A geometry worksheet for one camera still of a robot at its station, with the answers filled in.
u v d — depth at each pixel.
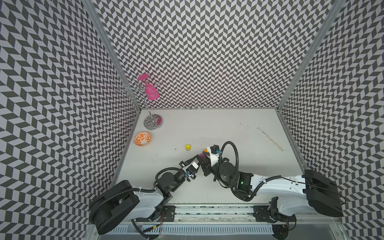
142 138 0.99
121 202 0.47
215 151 0.60
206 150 0.64
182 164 0.69
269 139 1.02
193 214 0.74
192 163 0.63
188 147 0.96
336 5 0.67
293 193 0.45
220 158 0.63
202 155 0.72
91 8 0.72
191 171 0.61
